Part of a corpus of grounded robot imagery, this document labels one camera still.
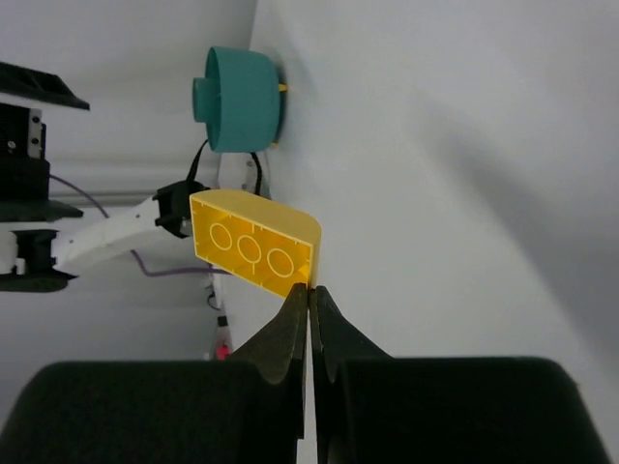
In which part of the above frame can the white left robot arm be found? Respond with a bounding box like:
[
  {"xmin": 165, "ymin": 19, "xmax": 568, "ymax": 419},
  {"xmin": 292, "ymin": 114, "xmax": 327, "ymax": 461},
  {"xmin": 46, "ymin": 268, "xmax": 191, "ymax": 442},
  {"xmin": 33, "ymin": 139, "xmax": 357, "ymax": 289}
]
[{"xmin": 1, "ymin": 103, "xmax": 205, "ymax": 293}]

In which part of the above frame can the yellow long lego brick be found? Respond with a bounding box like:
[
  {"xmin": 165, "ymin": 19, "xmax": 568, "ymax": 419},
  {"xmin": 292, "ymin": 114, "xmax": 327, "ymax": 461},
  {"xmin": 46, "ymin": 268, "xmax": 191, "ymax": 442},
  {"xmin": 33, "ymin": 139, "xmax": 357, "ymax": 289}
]
[{"xmin": 190, "ymin": 189, "xmax": 321, "ymax": 298}]

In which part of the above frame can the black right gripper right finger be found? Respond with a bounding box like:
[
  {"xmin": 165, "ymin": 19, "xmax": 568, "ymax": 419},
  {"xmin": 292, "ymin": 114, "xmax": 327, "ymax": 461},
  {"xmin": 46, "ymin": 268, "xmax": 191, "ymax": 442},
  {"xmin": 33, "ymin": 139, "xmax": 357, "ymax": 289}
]
[{"xmin": 309, "ymin": 286, "xmax": 609, "ymax": 463}]

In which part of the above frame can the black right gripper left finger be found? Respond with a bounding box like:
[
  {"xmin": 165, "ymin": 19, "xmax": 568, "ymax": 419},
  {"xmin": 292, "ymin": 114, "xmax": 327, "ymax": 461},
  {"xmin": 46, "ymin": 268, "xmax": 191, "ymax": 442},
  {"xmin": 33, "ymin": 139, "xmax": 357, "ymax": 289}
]
[{"xmin": 1, "ymin": 284, "xmax": 309, "ymax": 463}]

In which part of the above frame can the teal divided round container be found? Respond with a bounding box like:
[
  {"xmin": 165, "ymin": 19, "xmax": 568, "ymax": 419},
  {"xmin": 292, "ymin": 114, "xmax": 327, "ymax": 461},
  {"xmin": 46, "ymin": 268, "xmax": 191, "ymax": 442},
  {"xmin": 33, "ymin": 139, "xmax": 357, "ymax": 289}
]
[{"xmin": 192, "ymin": 46, "xmax": 287, "ymax": 153}]

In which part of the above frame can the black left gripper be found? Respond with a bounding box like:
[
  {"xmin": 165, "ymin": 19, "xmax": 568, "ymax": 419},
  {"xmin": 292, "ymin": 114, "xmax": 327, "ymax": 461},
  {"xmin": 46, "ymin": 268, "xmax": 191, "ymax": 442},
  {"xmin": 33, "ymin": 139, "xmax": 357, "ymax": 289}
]
[{"xmin": 1, "ymin": 63, "xmax": 90, "ymax": 222}]

